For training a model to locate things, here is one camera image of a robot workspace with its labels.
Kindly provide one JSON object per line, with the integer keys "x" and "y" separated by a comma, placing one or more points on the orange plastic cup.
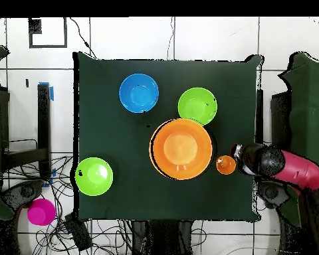
{"x": 225, "y": 166}

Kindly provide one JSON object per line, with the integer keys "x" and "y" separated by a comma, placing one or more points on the pink plastic cup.
{"x": 41, "y": 212}

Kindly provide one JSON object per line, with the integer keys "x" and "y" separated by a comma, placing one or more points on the black power strip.
{"x": 78, "y": 233}

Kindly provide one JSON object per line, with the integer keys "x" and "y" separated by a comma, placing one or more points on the blue plastic bowl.
{"x": 138, "y": 93}

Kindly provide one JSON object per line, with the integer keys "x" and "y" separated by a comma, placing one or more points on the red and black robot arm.
{"x": 295, "y": 170}

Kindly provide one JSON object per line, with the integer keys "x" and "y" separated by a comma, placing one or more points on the black box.
{"x": 4, "y": 117}
{"x": 280, "y": 119}

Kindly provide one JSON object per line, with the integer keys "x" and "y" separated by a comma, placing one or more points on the dark square floor frame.
{"x": 34, "y": 26}

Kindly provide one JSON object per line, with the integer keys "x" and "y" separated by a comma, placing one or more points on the large orange plastic bowl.
{"x": 180, "y": 149}

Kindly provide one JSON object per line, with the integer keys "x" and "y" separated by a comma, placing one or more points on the green plastic bowl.
{"x": 197, "y": 105}
{"x": 93, "y": 176}

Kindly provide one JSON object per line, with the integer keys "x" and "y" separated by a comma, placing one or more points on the black stand with blue tape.
{"x": 43, "y": 119}

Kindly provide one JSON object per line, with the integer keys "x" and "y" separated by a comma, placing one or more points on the dark green tablecloth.
{"x": 109, "y": 119}

